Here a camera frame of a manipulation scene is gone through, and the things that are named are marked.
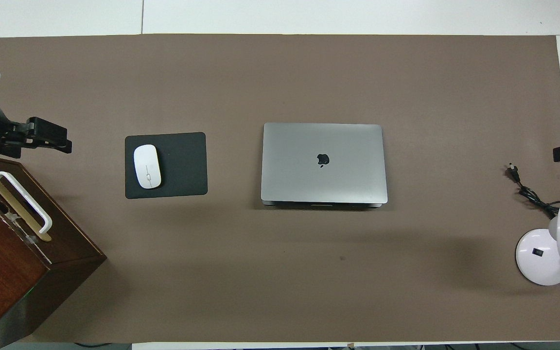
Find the grey aluminium laptop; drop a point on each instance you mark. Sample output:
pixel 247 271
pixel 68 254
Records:
pixel 309 165

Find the white computer mouse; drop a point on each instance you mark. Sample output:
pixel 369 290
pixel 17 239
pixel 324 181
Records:
pixel 147 166

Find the white desk lamp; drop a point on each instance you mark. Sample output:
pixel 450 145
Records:
pixel 537 257

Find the black mouse pad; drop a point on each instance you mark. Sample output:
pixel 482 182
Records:
pixel 183 165

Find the dark brown wooden box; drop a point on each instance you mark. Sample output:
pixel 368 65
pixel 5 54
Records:
pixel 3 277

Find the brown table mat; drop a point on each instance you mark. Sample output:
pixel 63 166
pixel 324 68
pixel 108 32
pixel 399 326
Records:
pixel 309 73

